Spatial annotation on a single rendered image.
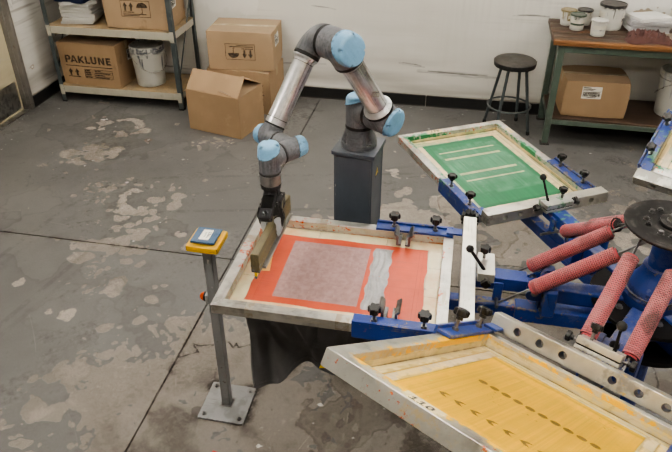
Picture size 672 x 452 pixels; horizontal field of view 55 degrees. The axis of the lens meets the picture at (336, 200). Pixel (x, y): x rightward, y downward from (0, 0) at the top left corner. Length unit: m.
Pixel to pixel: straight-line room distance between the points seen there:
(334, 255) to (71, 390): 1.60
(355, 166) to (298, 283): 0.61
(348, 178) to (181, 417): 1.37
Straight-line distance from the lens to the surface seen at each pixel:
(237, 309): 2.23
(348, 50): 2.23
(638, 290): 2.35
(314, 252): 2.50
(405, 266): 2.44
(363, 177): 2.71
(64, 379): 3.58
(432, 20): 5.89
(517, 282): 2.32
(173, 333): 3.65
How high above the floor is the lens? 2.44
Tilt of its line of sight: 32 degrees down
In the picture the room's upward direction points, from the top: straight up
